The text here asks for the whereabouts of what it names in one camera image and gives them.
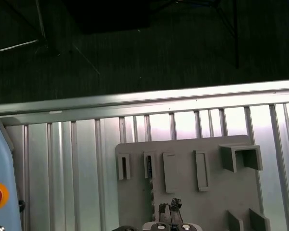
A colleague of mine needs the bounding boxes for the grey parts rack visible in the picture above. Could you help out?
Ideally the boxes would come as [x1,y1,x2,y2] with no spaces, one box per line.
[114,134,272,231]

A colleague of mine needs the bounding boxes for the silver metal chair legs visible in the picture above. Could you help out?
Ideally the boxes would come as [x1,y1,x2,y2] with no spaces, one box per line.
[0,0,61,57]

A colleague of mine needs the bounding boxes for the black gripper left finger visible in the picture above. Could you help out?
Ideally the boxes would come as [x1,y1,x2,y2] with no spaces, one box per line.
[110,203,171,231]

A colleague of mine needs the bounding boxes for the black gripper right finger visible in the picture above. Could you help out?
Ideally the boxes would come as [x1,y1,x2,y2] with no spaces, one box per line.
[171,197,200,231]

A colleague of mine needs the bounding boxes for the pale blue teach pendant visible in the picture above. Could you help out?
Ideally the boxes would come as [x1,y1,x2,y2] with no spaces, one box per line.
[0,113,27,231]

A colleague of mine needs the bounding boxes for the blue RAM stick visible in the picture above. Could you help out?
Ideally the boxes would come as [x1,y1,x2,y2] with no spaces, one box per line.
[146,155,156,219]

